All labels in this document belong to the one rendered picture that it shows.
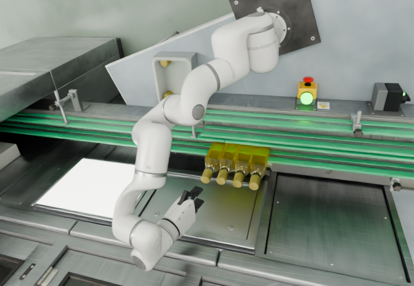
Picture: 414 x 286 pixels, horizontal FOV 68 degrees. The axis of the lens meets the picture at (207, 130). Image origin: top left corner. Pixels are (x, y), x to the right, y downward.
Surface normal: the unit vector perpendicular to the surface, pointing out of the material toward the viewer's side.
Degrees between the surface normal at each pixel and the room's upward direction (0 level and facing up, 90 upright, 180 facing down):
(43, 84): 90
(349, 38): 0
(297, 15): 2
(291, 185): 89
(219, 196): 90
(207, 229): 90
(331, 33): 0
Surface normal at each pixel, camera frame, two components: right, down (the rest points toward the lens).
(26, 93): 0.96, 0.09
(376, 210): -0.07, -0.86
